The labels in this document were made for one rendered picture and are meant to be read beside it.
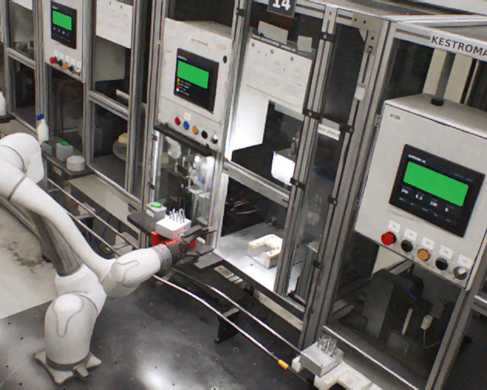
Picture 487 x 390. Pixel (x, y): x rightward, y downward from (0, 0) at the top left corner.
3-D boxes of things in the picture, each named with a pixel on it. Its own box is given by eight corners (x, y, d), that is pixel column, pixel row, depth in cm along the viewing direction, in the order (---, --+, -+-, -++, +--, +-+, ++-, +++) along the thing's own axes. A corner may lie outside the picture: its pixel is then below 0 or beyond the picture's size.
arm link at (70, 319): (37, 361, 201) (36, 312, 191) (56, 329, 217) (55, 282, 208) (83, 367, 201) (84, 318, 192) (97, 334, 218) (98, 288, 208)
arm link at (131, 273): (152, 241, 197) (137, 255, 206) (114, 253, 186) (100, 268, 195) (166, 268, 194) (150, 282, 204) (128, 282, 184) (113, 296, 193)
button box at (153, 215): (143, 226, 262) (145, 203, 257) (157, 222, 267) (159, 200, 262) (154, 234, 257) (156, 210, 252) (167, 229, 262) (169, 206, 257)
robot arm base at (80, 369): (63, 393, 197) (63, 381, 194) (32, 357, 210) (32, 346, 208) (108, 371, 209) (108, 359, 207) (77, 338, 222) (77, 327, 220)
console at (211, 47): (152, 121, 256) (159, 18, 236) (200, 114, 275) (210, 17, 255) (214, 154, 230) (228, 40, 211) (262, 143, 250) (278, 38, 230)
